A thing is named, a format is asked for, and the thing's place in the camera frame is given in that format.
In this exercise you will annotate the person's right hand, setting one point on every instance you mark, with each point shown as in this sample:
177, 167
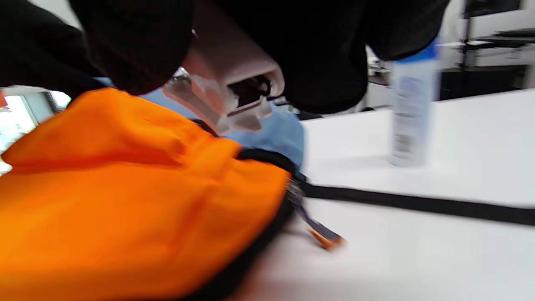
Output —
326, 50

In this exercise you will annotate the small pink stapler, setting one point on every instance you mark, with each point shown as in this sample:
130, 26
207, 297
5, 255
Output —
234, 62

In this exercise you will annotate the white spray can blue cap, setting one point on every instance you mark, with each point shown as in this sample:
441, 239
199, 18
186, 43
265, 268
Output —
411, 113

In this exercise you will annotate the orange and blue school bag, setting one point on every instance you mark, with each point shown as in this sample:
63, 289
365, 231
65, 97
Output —
125, 200

